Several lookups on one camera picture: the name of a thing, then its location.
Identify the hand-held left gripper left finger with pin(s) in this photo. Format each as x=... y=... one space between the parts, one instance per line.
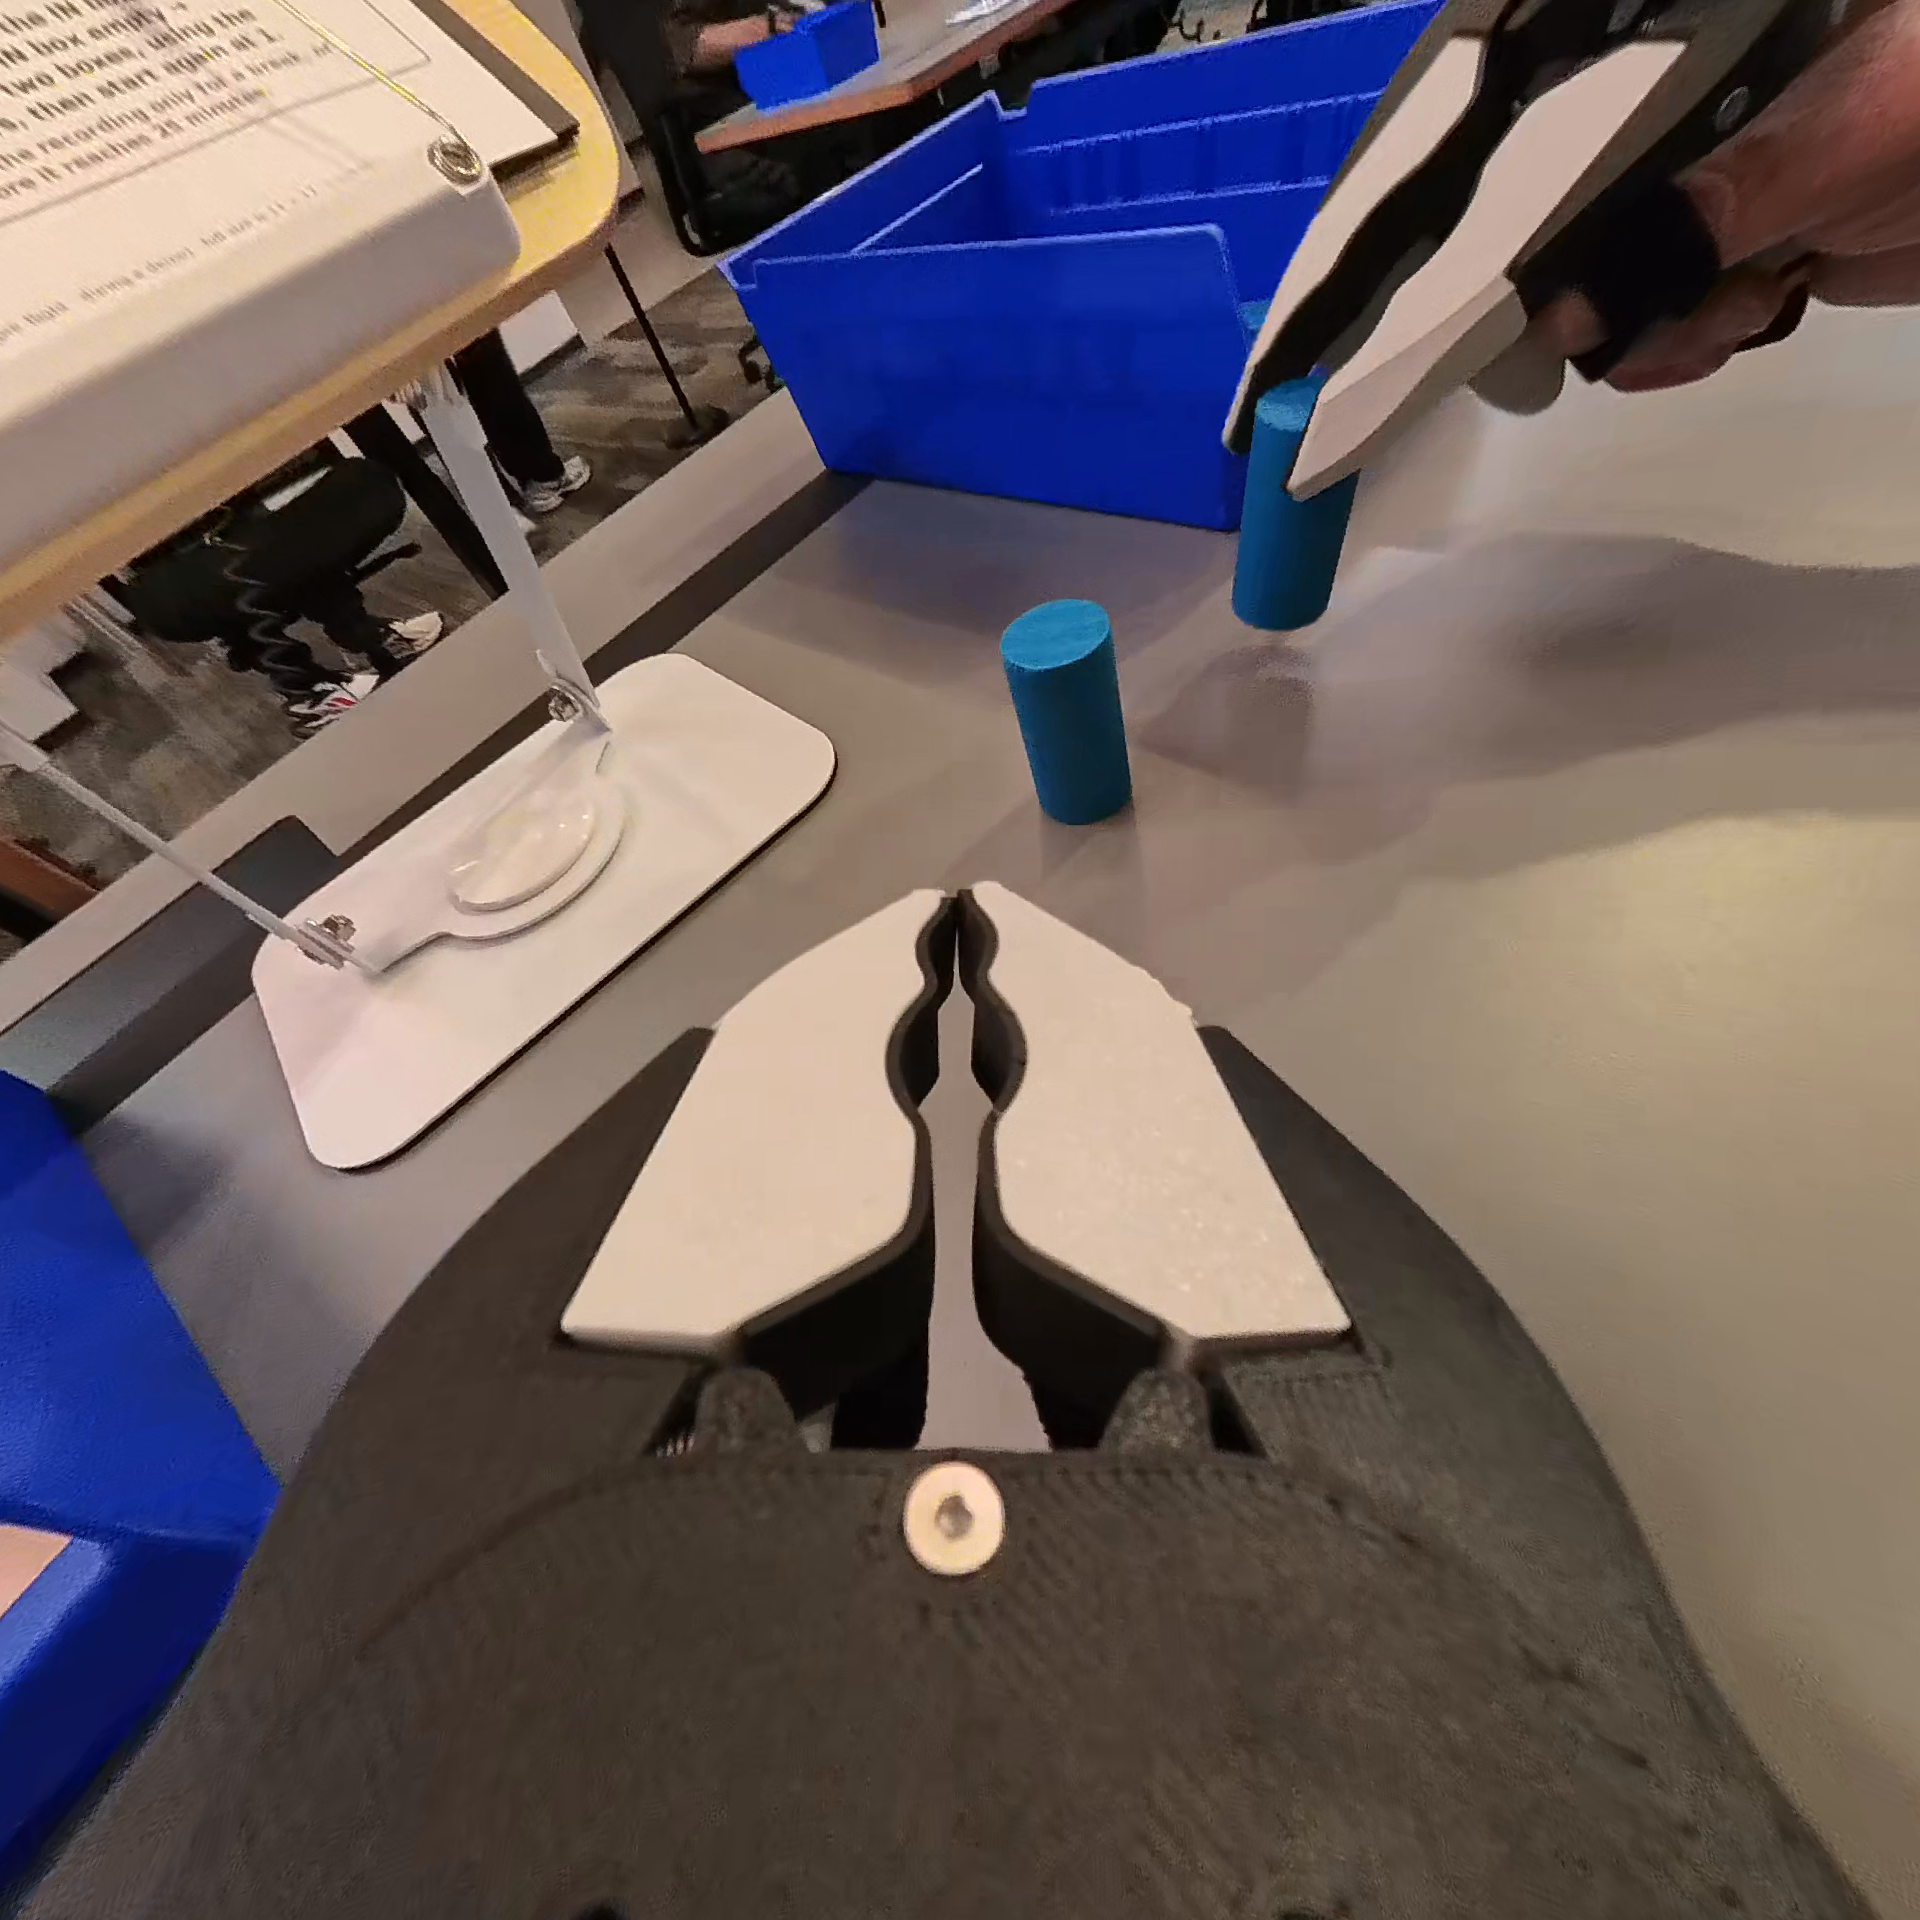
x=751 y=1172

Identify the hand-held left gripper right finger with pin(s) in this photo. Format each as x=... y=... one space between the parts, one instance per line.
x=1154 y=1172

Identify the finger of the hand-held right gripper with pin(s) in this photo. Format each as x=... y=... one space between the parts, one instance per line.
x=1455 y=284
x=1348 y=211

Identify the blue wooden cylinder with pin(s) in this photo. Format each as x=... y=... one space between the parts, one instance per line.
x=1072 y=720
x=1289 y=556

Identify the blue plastic bin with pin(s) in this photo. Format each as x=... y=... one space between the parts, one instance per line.
x=1020 y=359
x=105 y=1350
x=802 y=54

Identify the natural wooden arch block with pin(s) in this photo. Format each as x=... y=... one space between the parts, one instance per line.
x=27 y=1568

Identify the white document stand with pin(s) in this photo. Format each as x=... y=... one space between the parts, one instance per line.
x=450 y=1036

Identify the grey work table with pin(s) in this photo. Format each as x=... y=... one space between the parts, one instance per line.
x=930 y=68

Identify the black office chair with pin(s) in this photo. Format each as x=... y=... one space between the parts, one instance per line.
x=299 y=541
x=720 y=165

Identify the black table leg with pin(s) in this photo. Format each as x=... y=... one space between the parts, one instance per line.
x=651 y=340

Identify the printed instruction sheet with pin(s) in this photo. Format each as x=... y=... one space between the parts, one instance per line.
x=150 y=91

